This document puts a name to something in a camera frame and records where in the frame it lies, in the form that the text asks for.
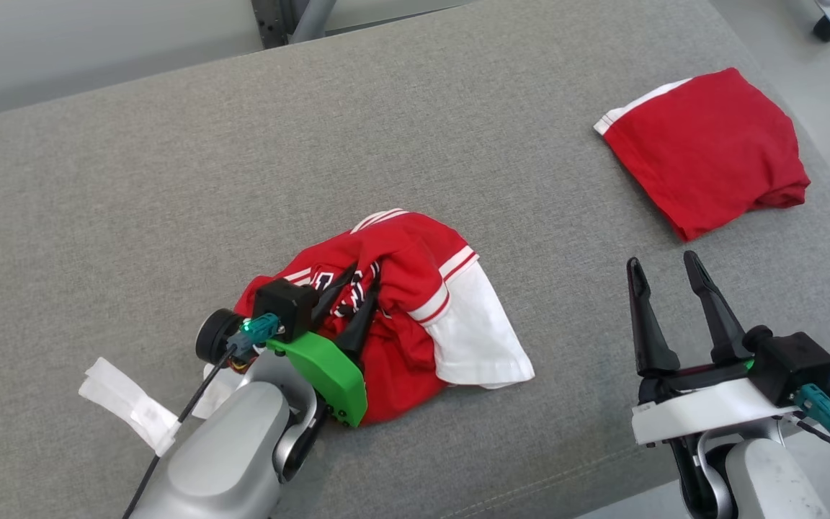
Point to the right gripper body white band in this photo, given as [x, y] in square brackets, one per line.
[703, 411]

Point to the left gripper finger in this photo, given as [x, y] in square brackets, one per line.
[361, 324]
[332, 295]

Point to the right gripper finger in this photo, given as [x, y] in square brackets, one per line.
[649, 339]
[721, 324]

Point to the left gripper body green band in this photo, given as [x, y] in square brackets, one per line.
[332, 378]

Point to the red Bulls jersey white sleeves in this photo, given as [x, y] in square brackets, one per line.
[415, 288]

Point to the red shorts with white trim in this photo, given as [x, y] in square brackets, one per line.
[710, 151]

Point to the grey metal tube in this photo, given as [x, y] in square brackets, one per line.
[312, 18]

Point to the grey leg with black caster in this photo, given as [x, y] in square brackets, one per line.
[829, 25]

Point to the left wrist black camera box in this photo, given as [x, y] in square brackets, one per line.
[285, 306]

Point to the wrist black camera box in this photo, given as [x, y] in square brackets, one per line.
[285, 306]
[793, 364]

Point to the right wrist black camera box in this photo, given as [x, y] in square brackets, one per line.
[793, 364]

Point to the dark perforated metal post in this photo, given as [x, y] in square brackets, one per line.
[271, 21]

